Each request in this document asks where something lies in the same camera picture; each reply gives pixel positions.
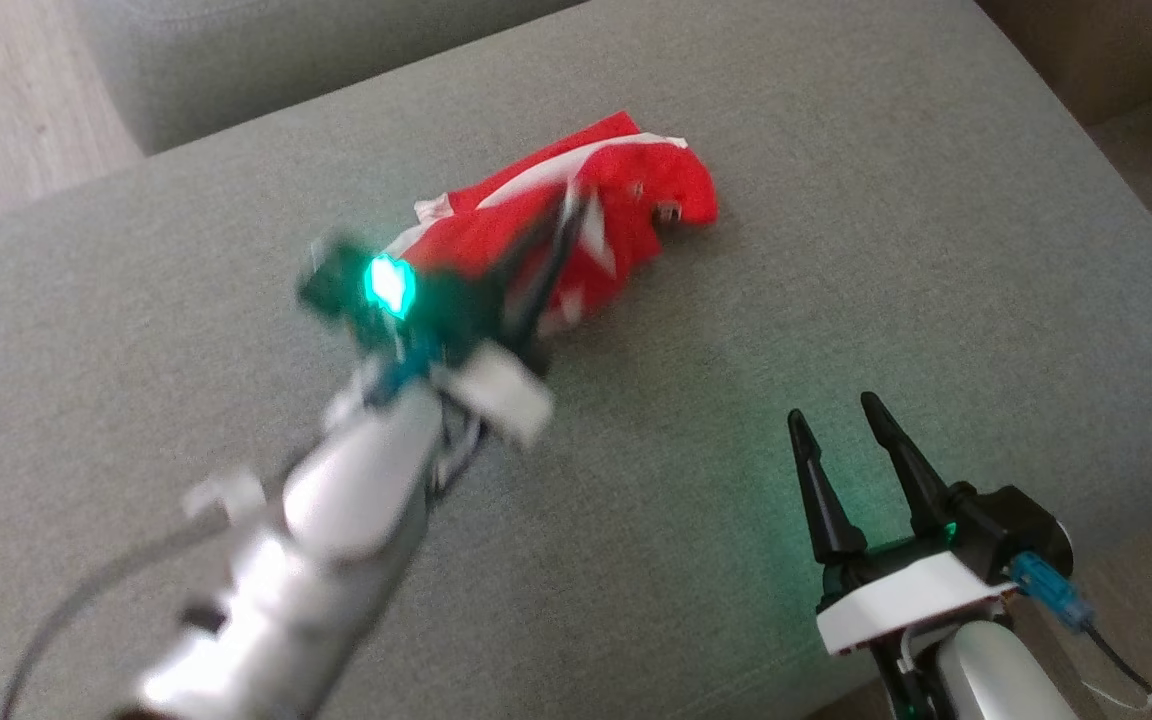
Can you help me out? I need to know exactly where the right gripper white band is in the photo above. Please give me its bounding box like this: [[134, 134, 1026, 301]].
[[786, 391, 1019, 659]]

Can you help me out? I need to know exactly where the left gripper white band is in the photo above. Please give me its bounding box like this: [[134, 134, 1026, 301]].
[[376, 185, 605, 448]]

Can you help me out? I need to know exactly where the red garment with white stripes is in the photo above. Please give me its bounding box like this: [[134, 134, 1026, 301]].
[[381, 110, 719, 336]]

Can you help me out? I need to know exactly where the grey fabric sofa seat cushion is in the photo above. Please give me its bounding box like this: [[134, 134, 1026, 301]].
[[0, 0, 1152, 720], [71, 0, 587, 156]]

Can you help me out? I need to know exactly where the blue left camera connector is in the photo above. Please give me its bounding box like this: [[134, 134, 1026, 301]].
[[379, 338, 439, 403]]

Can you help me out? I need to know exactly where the blue camera connector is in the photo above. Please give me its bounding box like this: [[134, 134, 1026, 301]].
[[1004, 552, 1099, 633], [379, 338, 439, 403]]

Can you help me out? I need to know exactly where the blue right camera connector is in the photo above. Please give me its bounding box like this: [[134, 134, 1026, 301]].
[[1004, 552, 1099, 633]]

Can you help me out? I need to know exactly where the thin right camera cable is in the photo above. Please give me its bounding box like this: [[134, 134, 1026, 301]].
[[1081, 618, 1152, 717]]

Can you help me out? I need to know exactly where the thin camera cable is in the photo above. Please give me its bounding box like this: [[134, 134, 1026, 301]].
[[1081, 618, 1152, 717], [0, 505, 237, 720]]

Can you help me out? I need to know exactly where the thin left camera cable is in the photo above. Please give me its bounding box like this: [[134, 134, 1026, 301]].
[[0, 505, 237, 720]]

